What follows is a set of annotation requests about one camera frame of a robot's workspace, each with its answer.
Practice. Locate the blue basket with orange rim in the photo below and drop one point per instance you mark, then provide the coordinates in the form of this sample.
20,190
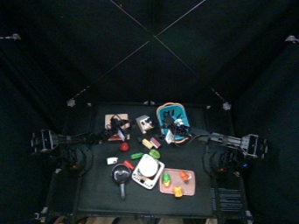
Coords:
173,116

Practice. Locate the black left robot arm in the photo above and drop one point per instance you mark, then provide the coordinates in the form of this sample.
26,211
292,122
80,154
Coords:
65,138

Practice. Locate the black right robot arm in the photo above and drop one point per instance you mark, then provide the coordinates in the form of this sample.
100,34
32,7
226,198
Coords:
229,140

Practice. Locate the red toy piece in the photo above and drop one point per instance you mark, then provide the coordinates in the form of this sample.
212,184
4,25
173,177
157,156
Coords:
114,138

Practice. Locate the tan wooden board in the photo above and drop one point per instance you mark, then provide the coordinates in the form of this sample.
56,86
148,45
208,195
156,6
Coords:
109,119

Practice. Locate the red toy tomato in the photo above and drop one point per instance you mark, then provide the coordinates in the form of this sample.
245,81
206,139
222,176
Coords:
124,146

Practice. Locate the white toy cube box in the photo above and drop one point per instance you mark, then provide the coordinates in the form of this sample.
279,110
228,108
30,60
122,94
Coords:
144,123

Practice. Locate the yellow toy block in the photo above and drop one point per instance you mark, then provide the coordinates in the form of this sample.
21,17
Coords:
146,143

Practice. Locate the pink toy block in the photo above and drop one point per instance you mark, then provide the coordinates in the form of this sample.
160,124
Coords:
154,142

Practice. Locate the green toy bean pod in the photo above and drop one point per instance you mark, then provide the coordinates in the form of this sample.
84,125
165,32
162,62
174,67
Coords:
136,155

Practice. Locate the small white box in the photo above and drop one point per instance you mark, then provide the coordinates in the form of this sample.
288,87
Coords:
112,160

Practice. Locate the red toy sausage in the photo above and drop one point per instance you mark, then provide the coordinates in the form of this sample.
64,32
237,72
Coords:
128,164

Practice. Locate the green toy pepper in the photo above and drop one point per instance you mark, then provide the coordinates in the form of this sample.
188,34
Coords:
154,153

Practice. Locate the black toy frying pan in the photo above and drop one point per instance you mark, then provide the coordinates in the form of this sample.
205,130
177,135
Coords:
121,175

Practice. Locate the white toy stove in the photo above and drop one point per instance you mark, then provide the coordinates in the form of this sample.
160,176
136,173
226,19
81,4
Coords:
140,178

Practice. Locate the orange toy carrot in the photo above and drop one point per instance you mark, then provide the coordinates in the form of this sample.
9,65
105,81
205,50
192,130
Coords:
182,175

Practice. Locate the toy corn cob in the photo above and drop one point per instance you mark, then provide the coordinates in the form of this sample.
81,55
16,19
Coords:
165,180

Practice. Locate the pink cutting board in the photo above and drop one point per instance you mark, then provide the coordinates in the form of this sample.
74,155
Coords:
185,186

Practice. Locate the yellow toy cheese piece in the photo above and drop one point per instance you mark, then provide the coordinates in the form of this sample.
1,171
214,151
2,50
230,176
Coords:
177,191

